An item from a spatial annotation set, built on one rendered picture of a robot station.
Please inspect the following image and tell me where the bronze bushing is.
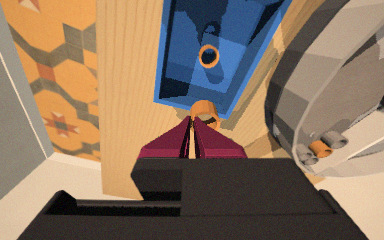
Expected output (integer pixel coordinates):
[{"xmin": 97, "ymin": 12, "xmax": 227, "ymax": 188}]
[
  {"xmin": 308, "ymin": 140, "xmax": 333, "ymax": 158},
  {"xmin": 198, "ymin": 45, "xmax": 219, "ymax": 68},
  {"xmin": 190, "ymin": 100, "xmax": 220, "ymax": 133}
]

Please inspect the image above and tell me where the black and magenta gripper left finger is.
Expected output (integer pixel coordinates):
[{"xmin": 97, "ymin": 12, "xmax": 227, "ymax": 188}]
[{"xmin": 137, "ymin": 115, "xmax": 190, "ymax": 159}]

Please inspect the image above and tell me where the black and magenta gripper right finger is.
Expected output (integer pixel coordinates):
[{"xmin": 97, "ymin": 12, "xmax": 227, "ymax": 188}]
[{"xmin": 194, "ymin": 116, "xmax": 248, "ymax": 158}]

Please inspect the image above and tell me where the blue crate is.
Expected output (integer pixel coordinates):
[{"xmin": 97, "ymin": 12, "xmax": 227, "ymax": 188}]
[{"xmin": 153, "ymin": 0, "xmax": 293, "ymax": 119}]

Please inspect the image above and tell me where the grey metal bushing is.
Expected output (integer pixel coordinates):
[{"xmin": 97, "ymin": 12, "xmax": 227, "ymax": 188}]
[
  {"xmin": 321, "ymin": 130, "xmax": 349, "ymax": 149},
  {"xmin": 295, "ymin": 144, "xmax": 314, "ymax": 161},
  {"xmin": 302, "ymin": 154, "xmax": 320, "ymax": 166}
]

